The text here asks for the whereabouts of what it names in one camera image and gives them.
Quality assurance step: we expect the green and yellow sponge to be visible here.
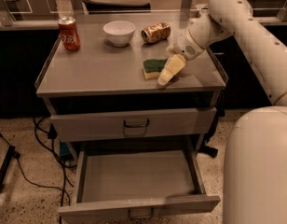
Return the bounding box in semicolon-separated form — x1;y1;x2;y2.
143;59;166;79

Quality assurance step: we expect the closed top drawer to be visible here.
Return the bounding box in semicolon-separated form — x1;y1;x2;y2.
51;108;216;142

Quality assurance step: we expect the red soda can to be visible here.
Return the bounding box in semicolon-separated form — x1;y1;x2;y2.
58;16;80;51

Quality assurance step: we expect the grey metal drawer cabinet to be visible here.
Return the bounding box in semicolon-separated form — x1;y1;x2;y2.
34;11;229;224

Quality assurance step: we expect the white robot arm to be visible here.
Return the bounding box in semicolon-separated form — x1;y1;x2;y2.
168;0;287;224

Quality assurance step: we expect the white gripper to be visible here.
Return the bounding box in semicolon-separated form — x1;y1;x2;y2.
157;29;204;86

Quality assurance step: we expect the black floor cable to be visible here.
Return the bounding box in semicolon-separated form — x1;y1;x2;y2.
0;116;78;224

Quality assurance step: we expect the clear acrylic barrier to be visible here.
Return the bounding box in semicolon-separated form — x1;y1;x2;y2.
0;0;287;27

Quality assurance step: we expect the gold crushed can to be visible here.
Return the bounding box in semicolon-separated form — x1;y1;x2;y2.
141;22;171;44

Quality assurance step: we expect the white bowl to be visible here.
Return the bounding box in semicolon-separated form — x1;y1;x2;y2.
103;21;135;47

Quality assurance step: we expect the black stand leg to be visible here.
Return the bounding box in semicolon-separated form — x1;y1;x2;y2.
0;146;15;188

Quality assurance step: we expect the open middle drawer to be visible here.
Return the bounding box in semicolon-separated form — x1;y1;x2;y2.
59;145;220;224

